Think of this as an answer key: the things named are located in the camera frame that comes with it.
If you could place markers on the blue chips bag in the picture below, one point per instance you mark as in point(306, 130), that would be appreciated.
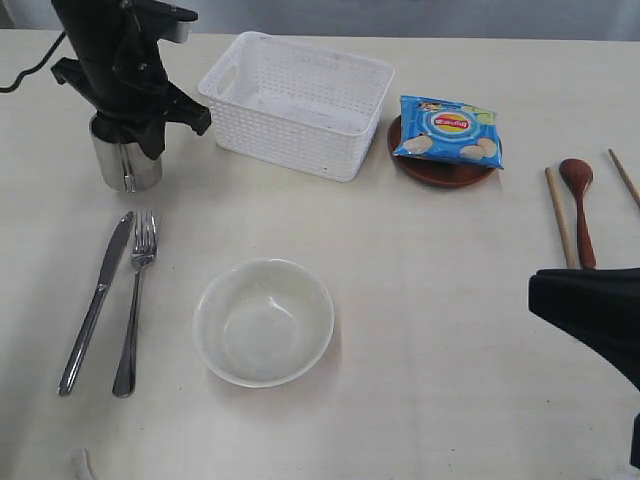
point(448, 132)

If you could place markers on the brown round plate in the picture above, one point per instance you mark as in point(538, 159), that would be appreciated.
point(437, 174)

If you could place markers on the grey ceramic bowl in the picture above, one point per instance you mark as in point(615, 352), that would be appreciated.
point(263, 323)

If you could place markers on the wooden chopstick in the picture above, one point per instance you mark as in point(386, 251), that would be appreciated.
point(633, 190)
point(570, 257)

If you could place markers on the dark red wooden spoon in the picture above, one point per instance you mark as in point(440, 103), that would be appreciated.
point(578, 176)

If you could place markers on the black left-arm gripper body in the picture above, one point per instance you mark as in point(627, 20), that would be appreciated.
point(116, 69)

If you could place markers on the metal cup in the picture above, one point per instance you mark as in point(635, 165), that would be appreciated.
point(123, 164)

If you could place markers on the silver table knife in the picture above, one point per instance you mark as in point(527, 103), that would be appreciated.
point(110, 264)

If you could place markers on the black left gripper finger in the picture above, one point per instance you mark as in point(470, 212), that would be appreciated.
point(147, 129)
point(178, 107)

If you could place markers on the silver fork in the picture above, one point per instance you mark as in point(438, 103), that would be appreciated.
point(144, 253)

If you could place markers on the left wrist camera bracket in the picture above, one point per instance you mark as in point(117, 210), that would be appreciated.
point(156, 20)

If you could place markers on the tape piece on table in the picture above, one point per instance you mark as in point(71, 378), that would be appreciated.
point(80, 465)

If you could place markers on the white perforated plastic basket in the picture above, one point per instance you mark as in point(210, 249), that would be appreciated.
point(302, 107)

